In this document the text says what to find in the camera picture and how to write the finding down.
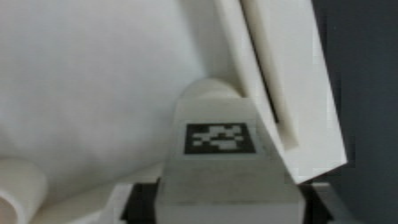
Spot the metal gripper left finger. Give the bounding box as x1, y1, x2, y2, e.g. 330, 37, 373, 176
105, 183, 158, 224

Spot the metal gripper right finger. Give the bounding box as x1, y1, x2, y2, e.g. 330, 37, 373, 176
300, 182, 355, 224

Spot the white table leg with tag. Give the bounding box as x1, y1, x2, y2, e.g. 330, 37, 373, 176
154, 79, 305, 224

